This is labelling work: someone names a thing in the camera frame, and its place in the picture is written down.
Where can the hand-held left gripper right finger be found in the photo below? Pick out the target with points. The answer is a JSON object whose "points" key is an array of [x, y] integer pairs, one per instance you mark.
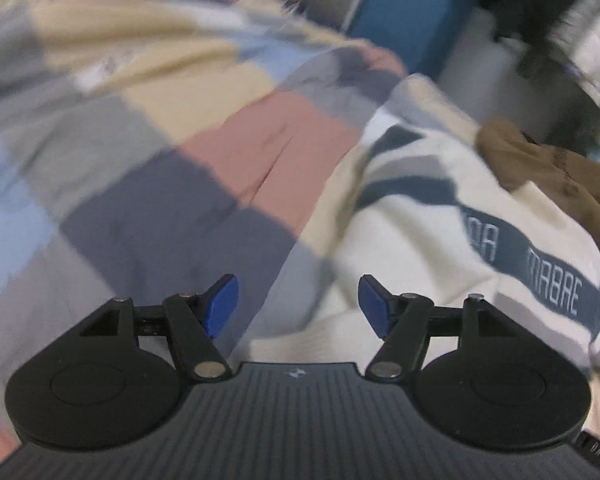
{"points": [[374, 305]]}

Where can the patchwork quilt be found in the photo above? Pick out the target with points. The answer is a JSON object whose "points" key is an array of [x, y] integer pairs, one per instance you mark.
{"points": [[130, 160]]}

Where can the white puffer jacket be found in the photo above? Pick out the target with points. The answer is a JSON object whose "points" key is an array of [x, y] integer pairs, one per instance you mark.
{"points": [[594, 35]]}

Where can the brown hoodie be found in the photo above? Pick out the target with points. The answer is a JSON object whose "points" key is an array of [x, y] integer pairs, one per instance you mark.
{"points": [[554, 175]]}

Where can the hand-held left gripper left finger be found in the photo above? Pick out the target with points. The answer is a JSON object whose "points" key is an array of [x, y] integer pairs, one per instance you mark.
{"points": [[222, 305]]}

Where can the blue padded board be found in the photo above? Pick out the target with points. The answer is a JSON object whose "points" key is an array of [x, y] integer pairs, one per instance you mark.
{"points": [[404, 15]]}

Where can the white blue-striped sweater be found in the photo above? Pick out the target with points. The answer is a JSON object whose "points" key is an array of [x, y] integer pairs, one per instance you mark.
{"points": [[429, 260]]}

